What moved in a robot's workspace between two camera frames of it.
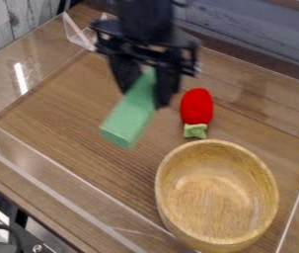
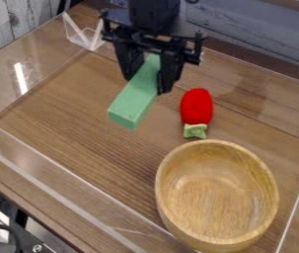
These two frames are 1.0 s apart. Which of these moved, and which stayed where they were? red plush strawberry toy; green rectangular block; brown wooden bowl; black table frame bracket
Moved: green rectangular block
Stayed: brown wooden bowl; red plush strawberry toy; black table frame bracket
